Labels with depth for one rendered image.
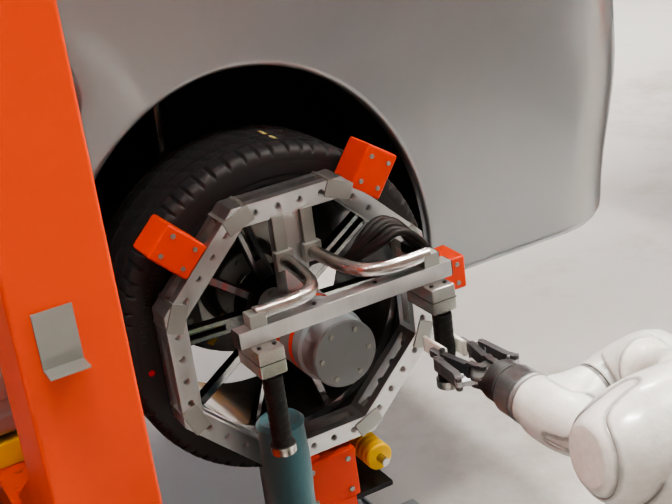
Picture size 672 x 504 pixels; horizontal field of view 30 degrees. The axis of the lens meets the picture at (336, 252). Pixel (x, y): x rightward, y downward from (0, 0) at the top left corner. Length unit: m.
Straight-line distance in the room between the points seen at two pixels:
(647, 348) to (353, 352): 0.53
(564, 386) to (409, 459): 1.54
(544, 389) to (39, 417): 0.77
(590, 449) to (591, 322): 2.76
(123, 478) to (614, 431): 0.82
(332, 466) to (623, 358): 0.72
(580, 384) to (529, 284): 2.45
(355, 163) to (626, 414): 1.06
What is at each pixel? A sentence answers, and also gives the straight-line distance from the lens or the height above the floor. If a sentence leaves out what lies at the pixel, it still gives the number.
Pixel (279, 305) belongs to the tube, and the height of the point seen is 1.01.
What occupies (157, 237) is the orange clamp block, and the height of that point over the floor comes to 1.11.
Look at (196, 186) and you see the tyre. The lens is 2.27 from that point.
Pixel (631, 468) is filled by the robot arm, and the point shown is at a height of 1.11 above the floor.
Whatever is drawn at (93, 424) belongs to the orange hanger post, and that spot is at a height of 0.99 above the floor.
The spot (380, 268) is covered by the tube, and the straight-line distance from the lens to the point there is 2.17.
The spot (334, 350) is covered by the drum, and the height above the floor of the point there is 0.86.
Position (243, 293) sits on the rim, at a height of 0.91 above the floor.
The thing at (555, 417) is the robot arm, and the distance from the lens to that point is 1.97.
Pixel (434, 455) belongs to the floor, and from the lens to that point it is 3.51.
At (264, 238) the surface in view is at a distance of 2.60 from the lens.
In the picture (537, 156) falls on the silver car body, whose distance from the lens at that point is 2.80.
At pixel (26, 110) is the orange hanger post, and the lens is 1.70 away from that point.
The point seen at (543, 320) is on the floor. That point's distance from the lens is 4.18.
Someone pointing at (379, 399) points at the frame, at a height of 0.64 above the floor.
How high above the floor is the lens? 1.87
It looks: 23 degrees down
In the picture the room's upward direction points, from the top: 8 degrees counter-clockwise
